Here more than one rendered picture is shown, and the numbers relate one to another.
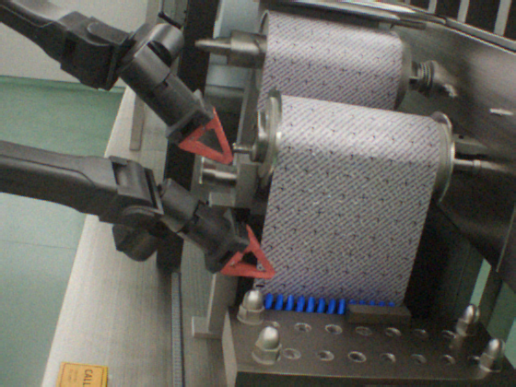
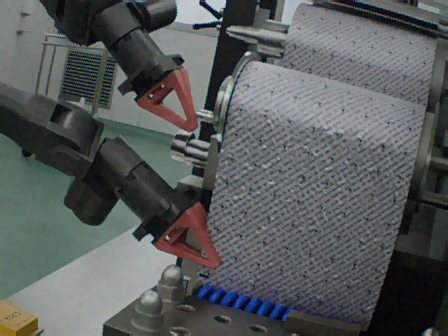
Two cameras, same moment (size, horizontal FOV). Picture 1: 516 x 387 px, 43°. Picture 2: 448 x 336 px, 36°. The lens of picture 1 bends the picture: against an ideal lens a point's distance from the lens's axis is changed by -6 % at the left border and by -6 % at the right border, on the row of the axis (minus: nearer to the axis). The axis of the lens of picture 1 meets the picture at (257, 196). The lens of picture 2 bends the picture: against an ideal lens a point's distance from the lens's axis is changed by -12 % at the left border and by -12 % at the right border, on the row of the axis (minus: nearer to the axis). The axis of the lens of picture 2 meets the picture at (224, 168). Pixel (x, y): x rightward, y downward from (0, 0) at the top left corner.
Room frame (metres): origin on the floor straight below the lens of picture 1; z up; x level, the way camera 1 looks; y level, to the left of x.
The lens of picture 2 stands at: (0.08, -0.40, 1.39)
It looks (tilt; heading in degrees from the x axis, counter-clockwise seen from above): 13 degrees down; 25
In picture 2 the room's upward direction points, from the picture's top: 11 degrees clockwise
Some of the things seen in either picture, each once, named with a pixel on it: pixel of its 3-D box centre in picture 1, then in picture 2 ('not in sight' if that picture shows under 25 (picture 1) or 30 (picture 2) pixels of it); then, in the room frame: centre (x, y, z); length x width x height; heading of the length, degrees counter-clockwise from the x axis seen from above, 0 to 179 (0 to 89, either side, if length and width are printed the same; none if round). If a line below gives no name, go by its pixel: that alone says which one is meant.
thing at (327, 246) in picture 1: (339, 255); (298, 254); (0.92, -0.13, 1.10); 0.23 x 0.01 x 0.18; 100
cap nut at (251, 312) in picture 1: (252, 304); (171, 282); (0.83, -0.02, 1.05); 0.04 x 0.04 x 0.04
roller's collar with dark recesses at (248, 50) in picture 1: (246, 49); (281, 41); (1.20, 0.06, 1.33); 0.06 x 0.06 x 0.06; 10
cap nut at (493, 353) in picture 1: (494, 352); not in sight; (0.79, -0.36, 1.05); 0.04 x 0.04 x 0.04
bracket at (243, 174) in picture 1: (220, 250); (192, 242); (0.98, 0.04, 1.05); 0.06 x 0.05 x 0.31; 100
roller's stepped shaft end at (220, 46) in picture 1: (212, 45); (245, 33); (1.19, 0.12, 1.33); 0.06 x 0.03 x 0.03; 100
